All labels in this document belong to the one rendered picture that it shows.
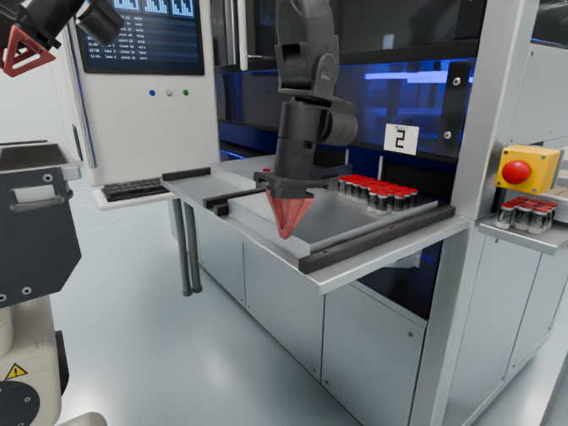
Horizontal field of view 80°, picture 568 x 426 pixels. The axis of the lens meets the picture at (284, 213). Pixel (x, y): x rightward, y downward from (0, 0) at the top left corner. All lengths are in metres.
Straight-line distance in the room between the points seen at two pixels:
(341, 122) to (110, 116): 0.94
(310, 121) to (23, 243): 0.39
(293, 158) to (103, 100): 0.92
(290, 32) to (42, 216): 0.38
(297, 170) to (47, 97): 5.47
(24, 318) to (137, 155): 0.81
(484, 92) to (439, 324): 0.51
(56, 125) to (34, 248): 5.39
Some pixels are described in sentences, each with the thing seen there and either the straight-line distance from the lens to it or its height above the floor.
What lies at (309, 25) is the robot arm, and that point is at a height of 1.20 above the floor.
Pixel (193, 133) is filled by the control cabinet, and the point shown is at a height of 0.96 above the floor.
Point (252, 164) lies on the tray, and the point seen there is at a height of 0.89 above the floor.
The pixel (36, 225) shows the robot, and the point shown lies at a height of 0.98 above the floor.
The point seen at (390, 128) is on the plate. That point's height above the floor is 1.04.
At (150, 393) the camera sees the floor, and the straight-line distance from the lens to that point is 1.59.
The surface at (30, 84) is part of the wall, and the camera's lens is 5.84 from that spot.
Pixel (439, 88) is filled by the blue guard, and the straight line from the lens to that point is 0.78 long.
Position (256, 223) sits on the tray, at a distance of 0.61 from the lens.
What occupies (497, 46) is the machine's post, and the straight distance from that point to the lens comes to 0.74.
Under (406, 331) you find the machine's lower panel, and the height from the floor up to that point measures 0.54.
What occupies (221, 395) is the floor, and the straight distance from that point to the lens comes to 1.52.
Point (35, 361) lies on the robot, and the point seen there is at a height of 0.78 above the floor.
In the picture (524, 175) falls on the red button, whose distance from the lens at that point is 0.68.
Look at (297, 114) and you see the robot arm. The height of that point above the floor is 1.10.
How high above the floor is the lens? 1.13
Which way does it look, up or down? 21 degrees down
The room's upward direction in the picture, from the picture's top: straight up
